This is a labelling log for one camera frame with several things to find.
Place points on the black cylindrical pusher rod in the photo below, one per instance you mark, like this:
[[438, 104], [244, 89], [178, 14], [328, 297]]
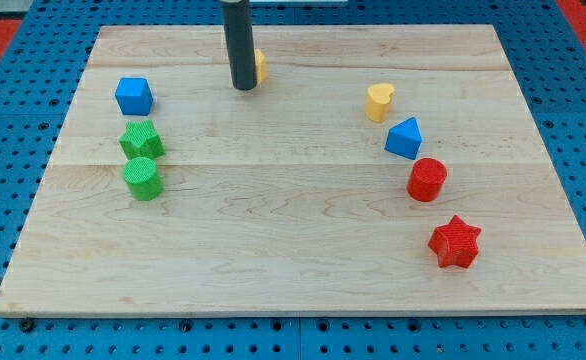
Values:
[[237, 24]]

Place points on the yellow hexagon block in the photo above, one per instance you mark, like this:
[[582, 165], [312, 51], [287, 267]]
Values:
[[261, 66]]

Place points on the yellow heart block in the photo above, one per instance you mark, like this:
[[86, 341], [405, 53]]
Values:
[[378, 101]]

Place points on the blue cube block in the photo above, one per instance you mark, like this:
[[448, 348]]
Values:
[[134, 96]]

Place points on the green star block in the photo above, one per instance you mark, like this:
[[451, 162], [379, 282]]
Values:
[[141, 139]]

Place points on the green cylinder block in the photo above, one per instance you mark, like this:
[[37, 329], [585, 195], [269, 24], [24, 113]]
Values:
[[142, 178]]

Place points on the blue triangle block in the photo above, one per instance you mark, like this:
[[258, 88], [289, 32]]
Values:
[[404, 139]]

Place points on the light wooden board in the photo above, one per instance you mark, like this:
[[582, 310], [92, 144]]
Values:
[[282, 201]]

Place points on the red cylinder block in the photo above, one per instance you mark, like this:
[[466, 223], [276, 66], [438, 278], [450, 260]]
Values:
[[426, 179]]

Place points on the red star block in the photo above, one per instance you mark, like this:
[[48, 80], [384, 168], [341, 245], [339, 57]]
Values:
[[455, 243]]

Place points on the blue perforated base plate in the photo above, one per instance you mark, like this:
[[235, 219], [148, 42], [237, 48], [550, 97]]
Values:
[[41, 69]]

